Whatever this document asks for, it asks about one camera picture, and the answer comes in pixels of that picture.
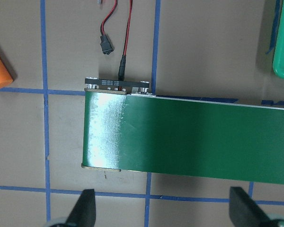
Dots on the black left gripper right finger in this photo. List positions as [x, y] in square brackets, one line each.
[243, 211]

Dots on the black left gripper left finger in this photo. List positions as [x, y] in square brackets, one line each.
[83, 213]

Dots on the green conveyor belt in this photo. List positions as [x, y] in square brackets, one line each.
[128, 128]

